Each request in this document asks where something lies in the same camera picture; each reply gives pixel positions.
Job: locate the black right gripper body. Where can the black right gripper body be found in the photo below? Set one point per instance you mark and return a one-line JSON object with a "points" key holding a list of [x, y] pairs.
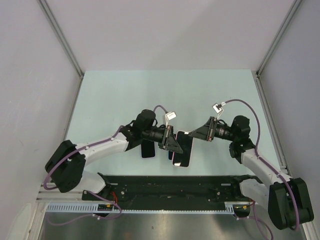
{"points": [[224, 132]]}

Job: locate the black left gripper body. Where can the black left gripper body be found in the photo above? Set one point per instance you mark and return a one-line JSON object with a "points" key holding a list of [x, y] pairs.
{"points": [[154, 134]]}

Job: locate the light blue phone case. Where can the light blue phone case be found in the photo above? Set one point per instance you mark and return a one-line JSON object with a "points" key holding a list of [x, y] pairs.
{"points": [[169, 156]]}

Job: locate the purple-edged black phone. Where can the purple-edged black phone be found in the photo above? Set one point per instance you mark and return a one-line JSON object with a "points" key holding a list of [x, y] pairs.
{"points": [[170, 155]]}

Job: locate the lilac phone case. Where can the lilac phone case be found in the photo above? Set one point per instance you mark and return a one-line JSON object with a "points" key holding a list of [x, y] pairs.
{"points": [[148, 157]]}

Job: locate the pink phone case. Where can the pink phone case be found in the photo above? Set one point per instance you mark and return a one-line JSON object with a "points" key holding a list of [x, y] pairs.
{"points": [[192, 147]]}

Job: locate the blue phone face down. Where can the blue phone face down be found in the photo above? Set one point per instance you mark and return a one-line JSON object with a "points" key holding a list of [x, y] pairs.
{"points": [[183, 150]]}

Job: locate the teal-edged black phone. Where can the teal-edged black phone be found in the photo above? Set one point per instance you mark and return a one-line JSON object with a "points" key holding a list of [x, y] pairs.
{"points": [[147, 150]]}

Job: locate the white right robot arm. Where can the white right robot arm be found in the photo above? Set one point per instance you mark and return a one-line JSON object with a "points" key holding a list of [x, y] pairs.
{"points": [[285, 198]]}

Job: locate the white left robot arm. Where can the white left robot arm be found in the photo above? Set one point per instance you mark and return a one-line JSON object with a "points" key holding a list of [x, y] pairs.
{"points": [[65, 168]]}

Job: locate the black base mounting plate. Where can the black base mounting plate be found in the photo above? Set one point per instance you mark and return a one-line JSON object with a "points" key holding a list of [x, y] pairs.
{"points": [[124, 189]]}

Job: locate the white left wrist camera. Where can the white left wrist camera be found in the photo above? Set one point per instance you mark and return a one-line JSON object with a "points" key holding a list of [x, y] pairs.
{"points": [[168, 116]]}

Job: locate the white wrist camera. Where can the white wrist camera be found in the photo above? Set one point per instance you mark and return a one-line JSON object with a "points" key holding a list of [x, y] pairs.
{"points": [[168, 116], [218, 108]]}

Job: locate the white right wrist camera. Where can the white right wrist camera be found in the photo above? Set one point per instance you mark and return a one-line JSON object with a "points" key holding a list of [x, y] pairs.
{"points": [[218, 108]]}

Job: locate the right aluminium frame post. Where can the right aluminium frame post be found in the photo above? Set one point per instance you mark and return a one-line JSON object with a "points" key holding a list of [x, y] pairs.
{"points": [[294, 8]]}

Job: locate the aluminium frame post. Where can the aluminium frame post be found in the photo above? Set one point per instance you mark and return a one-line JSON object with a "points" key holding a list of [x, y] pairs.
{"points": [[57, 30], [294, 8]]}

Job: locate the right aluminium rail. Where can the right aluminium rail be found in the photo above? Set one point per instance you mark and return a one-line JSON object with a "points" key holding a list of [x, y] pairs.
{"points": [[310, 228]]}

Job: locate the left aluminium frame post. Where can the left aluminium frame post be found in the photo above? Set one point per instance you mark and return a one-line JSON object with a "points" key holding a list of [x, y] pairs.
{"points": [[57, 30]]}

